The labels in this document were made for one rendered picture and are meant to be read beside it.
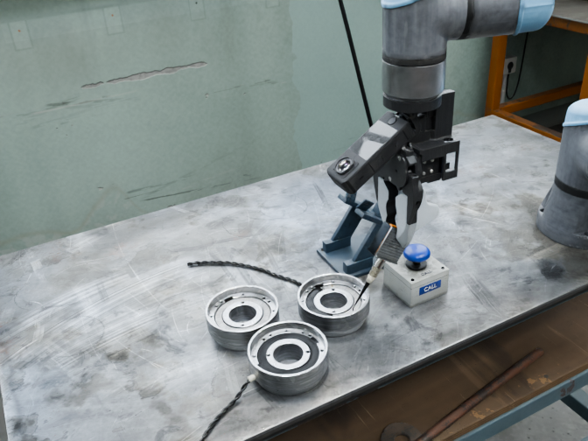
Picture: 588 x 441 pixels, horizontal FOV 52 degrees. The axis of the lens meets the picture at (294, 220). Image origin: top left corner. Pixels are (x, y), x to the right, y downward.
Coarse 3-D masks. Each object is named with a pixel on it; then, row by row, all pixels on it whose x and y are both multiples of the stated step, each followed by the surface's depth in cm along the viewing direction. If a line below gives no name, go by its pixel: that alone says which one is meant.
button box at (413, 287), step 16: (432, 256) 94; (384, 272) 94; (400, 272) 91; (416, 272) 91; (432, 272) 90; (448, 272) 91; (400, 288) 92; (416, 288) 89; (432, 288) 91; (416, 304) 91
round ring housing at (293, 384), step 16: (288, 320) 83; (256, 336) 81; (320, 336) 81; (256, 352) 80; (272, 352) 80; (288, 352) 82; (304, 352) 80; (320, 352) 79; (256, 368) 76; (288, 368) 77; (320, 368) 77; (272, 384) 76; (288, 384) 75; (304, 384) 76
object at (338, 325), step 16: (304, 288) 91; (352, 288) 91; (304, 304) 88; (320, 304) 88; (336, 304) 91; (352, 304) 87; (368, 304) 87; (304, 320) 87; (320, 320) 84; (336, 320) 84; (352, 320) 84; (336, 336) 86
